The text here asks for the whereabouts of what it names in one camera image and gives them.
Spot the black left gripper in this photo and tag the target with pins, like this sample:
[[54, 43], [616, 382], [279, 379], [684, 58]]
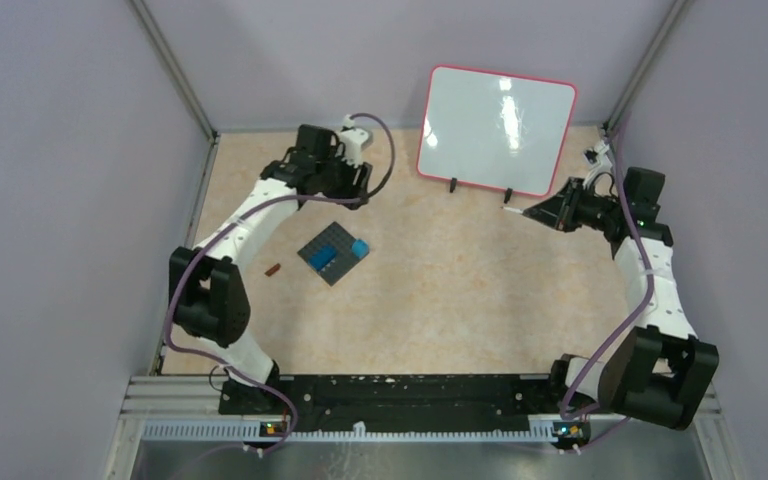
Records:
[[353, 195]]

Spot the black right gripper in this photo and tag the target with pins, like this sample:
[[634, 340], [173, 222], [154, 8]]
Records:
[[560, 210]]

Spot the pink framed whiteboard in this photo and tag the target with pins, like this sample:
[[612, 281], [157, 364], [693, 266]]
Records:
[[494, 130]]

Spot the brown marker cap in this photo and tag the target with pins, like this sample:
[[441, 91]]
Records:
[[272, 270]]

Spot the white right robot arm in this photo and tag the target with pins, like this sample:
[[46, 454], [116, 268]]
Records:
[[653, 367]]

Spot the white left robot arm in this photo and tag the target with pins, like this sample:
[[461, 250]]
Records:
[[207, 296]]

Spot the dark grey lego baseplate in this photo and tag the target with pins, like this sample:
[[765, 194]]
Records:
[[337, 236]]

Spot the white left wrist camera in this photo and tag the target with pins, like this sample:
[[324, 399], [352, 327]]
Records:
[[354, 140]]

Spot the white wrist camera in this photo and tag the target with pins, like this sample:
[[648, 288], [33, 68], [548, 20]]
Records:
[[354, 140], [598, 157]]

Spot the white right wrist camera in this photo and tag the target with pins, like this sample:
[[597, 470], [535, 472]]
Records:
[[598, 157]]

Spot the white cable duct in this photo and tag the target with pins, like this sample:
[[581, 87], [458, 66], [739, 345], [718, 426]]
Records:
[[244, 431]]

